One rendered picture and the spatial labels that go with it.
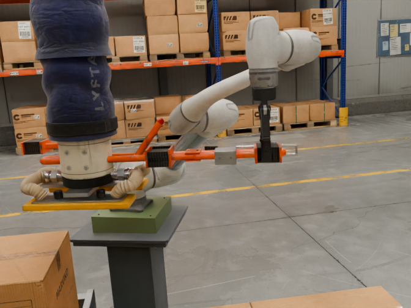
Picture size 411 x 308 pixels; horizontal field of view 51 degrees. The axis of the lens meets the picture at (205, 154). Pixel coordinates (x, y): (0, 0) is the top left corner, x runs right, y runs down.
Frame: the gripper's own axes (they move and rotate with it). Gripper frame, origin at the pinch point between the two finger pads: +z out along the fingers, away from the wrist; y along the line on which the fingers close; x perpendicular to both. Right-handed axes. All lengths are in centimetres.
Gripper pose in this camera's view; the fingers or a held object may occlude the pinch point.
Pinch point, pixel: (265, 150)
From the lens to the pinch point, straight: 139.8
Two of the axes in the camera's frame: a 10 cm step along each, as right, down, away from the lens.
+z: 0.6, 9.8, 2.1
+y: -0.9, 2.2, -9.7
